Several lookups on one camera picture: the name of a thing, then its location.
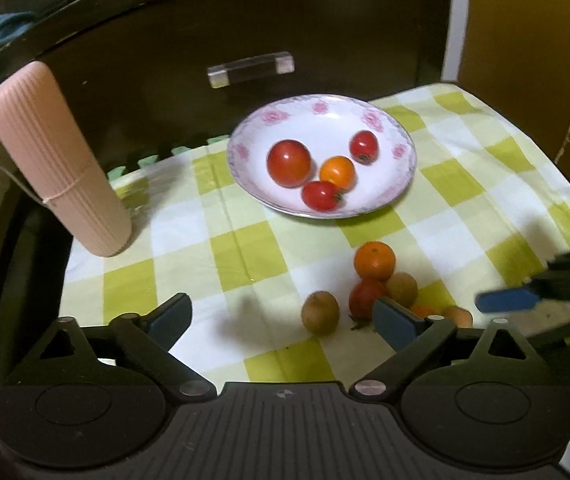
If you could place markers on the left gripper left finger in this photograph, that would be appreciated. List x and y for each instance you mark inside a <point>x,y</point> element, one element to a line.
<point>145,342</point>

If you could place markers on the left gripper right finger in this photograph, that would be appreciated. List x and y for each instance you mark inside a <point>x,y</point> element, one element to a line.
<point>415,342</point>

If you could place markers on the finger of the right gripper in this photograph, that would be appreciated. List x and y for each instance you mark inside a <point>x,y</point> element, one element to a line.
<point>550,284</point>

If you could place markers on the orange kumquat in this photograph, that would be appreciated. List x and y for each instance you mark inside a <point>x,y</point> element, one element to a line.
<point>375,260</point>
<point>422,311</point>

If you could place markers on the brown longan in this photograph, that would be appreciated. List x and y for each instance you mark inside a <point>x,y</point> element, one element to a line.
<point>402,288</point>
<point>320,313</point>
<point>462,318</point>

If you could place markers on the red cherry tomato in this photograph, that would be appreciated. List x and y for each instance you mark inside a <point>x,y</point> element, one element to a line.
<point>363,297</point>
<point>363,147</point>
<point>321,195</point>

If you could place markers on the orange kumquat top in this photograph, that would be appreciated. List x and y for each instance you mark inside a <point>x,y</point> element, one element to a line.
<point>375,260</point>

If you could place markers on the small orange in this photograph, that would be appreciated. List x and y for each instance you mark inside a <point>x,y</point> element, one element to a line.
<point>340,171</point>

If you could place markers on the red cherry tomato front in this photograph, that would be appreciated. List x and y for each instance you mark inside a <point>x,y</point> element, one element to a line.
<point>363,147</point>

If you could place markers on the large red tomato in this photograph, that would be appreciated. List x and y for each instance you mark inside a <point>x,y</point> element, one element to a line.
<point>289,163</point>

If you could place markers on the green white checkered tablecloth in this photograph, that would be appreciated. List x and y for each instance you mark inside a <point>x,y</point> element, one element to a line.
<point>485,206</point>

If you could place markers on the white floral porcelain plate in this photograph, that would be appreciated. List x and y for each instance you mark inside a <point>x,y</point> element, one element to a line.
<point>324,124</point>

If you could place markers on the brown wooden door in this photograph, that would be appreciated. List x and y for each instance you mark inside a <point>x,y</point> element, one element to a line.
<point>517,59</point>

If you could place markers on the pink ribbed cylinder container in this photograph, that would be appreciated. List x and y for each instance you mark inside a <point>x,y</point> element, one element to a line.
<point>43,139</point>

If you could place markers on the dark wooden cabinet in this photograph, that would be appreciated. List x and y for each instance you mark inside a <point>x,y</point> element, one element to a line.
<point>134,72</point>

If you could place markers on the clear acrylic drawer handle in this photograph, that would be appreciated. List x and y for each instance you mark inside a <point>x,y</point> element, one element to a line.
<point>249,69</point>

